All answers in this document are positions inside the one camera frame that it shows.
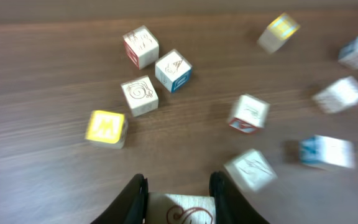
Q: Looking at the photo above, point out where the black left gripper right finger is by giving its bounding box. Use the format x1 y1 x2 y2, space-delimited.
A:
209 171 269 224

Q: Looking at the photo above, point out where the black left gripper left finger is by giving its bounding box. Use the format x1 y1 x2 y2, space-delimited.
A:
91 174 149 224

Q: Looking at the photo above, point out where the cat picture red block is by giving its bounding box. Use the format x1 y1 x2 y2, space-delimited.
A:
145 192 216 224

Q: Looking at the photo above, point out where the bird picture red block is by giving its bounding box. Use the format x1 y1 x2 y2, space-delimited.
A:
224 149 277 192

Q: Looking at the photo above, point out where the number four wooden block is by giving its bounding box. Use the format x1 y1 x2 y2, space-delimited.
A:
312 76 358 114

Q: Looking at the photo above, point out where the yellow top letter block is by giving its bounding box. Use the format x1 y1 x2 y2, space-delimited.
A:
85 110 128 149

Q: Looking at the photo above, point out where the key picture red A block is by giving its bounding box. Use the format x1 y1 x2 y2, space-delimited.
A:
227 94 270 134

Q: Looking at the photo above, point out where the ball picture blue block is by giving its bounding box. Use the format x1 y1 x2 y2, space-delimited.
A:
299 135 356 170

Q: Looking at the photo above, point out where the snail picture wooden block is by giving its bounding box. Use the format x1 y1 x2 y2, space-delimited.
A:
121 75 158 117

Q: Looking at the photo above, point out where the blue sided sailboat block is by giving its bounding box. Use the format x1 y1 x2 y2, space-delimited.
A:
155 49 193 93

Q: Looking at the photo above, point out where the red sided block top left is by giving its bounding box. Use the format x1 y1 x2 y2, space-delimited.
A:
123 26 159 70

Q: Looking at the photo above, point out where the yellow green top block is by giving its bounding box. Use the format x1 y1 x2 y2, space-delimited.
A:
257 13 300 54

